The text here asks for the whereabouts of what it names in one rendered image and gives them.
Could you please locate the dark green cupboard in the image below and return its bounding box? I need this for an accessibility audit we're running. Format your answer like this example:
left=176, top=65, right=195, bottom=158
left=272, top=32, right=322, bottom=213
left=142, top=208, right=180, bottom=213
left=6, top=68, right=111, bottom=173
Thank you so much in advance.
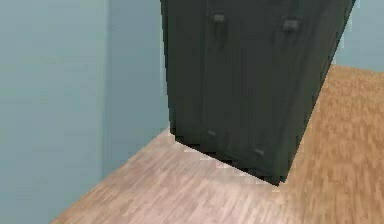
left=160, top=0, right=357, bottom=187

